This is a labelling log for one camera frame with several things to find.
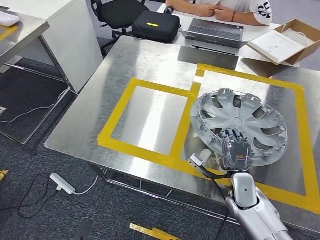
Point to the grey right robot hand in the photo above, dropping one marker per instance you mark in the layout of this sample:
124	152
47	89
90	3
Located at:
236	154

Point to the grey plastic wheel cover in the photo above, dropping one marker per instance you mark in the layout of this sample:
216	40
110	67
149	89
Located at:
240	116

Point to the yellow workbench tape outline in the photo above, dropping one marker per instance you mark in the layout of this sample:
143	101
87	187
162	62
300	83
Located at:
149	84

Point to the steel workbench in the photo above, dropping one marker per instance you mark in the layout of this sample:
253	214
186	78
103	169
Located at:
124	59

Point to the white flat board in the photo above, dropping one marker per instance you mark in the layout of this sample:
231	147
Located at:
275	44

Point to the grey laptop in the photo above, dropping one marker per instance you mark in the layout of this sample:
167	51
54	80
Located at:
215	33

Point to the yellow floor tape strip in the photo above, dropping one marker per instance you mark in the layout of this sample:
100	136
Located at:
149	232

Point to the brown cardboard box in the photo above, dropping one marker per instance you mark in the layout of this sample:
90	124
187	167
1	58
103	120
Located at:
309	49

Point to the person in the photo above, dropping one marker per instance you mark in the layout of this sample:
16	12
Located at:
225	10

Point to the black zip case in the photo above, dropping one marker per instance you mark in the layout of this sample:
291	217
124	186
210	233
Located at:
155	28

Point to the black office chair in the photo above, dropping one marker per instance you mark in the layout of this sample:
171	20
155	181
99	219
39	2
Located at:
120	13

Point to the white power strip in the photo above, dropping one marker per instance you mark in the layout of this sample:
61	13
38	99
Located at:
62	184

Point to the white desk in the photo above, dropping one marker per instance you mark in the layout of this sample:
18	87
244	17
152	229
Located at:
75	39

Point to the steel table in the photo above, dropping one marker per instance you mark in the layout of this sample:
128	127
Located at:
23	36

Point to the yellow floor tape outline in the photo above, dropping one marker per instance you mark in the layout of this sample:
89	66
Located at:
3	175

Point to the yellow table tape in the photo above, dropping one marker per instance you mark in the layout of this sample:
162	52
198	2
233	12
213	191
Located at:
7	33

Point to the white rounded plastic object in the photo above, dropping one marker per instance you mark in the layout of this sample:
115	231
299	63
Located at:
8	19

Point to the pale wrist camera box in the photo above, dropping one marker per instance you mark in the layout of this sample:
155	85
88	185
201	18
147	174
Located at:
195	161

